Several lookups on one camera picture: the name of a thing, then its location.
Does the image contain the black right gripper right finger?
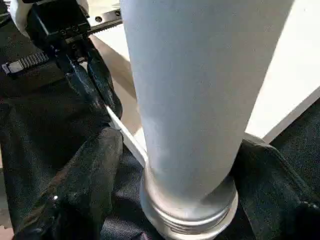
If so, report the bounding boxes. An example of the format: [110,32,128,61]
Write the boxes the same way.
[231,132,320,240]

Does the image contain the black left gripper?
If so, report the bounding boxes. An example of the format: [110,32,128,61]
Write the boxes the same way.
[0,0,124,120]

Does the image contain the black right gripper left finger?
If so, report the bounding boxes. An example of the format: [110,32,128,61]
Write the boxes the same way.
[10,126,124,240]

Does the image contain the white plastic table leg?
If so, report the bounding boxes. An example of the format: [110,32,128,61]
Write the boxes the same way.
[119,0,296,240]

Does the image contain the white plastic table top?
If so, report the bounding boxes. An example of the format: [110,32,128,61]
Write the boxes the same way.
[86,0,320,168]

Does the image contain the black table mat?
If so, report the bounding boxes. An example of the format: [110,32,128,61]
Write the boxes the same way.
[0,20,320,240]

